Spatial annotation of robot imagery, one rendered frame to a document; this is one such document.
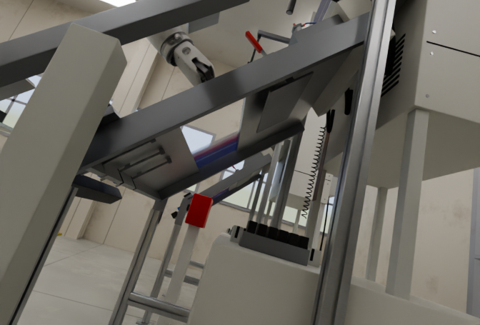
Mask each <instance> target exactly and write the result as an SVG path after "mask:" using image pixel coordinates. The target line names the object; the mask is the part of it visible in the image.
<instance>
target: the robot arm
mask: <svg viewBox="0 0 480 325"><path fill-rule="evenodd" d="M135 1H139V0H135ZM147 39H148V40H149V41H150V42H151V44H152V45H153V46H154V48H155V49H156V50H157V51H158V52H159V53H160V54H161V55H162V57H163V58H164V59H165V60H166V62H167V63H168V64H171V65H172V66H177V67H179V68H180V70H181V71H182V73H183V74H184V75H185V77H186V78H187V79H188V80H189V81H190V82H191V84H192V85H193V86H197V85H199V84H202V83H204V82H205V81H208V80H210V79H213V78H215V73H214V66H213V64H212V63H211V62H210V61H209V60H208V59H207V58H206V57H205V56H204V55H203V54H202V53H201V52H200V51H199V50H198V49H197V48H196V47H195V46H194V43H193V41H192V40H191V39H190V38H189V37H188V35H187V34H186V33H185V32H184V31H183V29H182V28H181V27H180V26H177V27H174V28H172V29H169V30H166V31H163V32H160V33H157V34H154V35H152V36H148V37H147Z"/></svg>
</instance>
